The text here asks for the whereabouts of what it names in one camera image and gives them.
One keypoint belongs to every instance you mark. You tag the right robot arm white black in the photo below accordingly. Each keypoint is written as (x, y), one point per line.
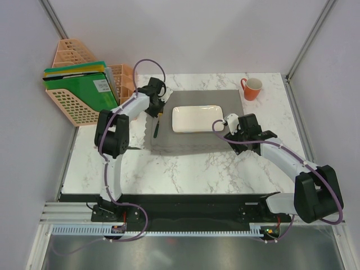
(316, 193)

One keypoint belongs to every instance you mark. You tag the gold fork green handle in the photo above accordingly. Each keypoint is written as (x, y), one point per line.
(155, 134)

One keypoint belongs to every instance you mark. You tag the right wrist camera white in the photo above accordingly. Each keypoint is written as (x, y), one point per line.
(232, 121)

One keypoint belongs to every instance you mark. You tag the white rectangular plate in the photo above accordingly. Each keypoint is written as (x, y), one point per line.
(195, 119)

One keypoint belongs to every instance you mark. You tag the grey placemat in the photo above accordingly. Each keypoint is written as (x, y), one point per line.
(170, 143)

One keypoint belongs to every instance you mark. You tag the green folder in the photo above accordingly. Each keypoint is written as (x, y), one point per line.
(91, 88)

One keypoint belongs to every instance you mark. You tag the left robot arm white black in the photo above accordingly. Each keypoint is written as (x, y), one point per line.
(112, 141)

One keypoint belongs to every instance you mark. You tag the knife pink handle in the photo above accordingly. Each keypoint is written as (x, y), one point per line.
(133, 148)

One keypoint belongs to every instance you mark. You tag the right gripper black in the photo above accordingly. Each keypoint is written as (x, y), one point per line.
(237, 148)

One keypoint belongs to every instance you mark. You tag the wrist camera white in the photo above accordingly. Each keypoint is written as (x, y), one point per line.
(166, 95)
(232, 121)

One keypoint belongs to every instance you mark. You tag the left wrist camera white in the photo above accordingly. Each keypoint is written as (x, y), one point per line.
(166, 95)

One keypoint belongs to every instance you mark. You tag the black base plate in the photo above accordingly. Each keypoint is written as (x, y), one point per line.
(227, 211)

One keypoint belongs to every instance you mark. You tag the orange mug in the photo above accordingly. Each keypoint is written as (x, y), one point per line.
(251, 88)

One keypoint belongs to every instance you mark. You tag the left aluminium frame post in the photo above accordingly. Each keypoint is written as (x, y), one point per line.
(51, 13)

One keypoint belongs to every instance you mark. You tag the aluminium frame post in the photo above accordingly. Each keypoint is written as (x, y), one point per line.
(51, 13)
(316, 28)

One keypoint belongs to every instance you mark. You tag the yellow folder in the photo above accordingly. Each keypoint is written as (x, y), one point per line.
(91, 66)

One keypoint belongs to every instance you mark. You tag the right aluminium frame post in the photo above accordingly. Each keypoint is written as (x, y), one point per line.
(316, 28)

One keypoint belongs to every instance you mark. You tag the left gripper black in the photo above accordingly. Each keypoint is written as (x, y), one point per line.
(154, 114)

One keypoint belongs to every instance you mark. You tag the white cable duct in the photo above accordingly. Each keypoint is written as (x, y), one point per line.
(122, 230)

